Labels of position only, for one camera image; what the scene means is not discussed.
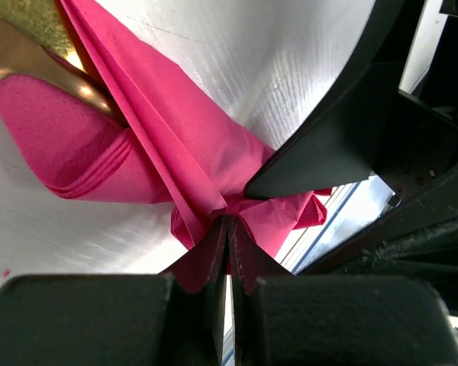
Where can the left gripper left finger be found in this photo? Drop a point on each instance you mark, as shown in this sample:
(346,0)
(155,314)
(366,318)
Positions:
(175,317)

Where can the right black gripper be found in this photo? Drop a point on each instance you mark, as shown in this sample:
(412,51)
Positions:
(418,158)

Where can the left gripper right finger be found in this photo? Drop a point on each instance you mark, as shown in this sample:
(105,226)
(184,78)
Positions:
(284,319)

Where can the pink paper napkin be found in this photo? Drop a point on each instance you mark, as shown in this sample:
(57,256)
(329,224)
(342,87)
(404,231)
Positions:
(81,194)

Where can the copper spoon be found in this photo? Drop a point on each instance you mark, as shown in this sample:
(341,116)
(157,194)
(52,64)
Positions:
(21,55)

